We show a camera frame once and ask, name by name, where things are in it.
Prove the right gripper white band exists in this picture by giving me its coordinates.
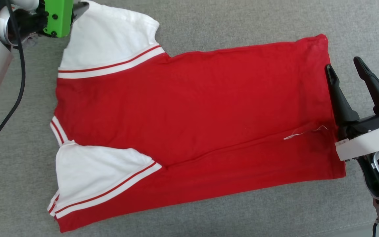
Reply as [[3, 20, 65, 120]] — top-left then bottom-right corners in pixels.
[[325, 56, 379, 203]]

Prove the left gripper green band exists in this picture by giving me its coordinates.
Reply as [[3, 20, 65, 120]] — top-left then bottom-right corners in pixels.
[[0, 0, 90, 45]]

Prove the red and white t-shirt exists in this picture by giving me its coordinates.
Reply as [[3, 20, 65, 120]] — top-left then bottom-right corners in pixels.
[[47, 0, 347, 233]]

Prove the grey fabric sofa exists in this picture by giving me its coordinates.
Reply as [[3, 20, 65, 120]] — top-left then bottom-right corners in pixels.
[[0, 0, 379, 237]]

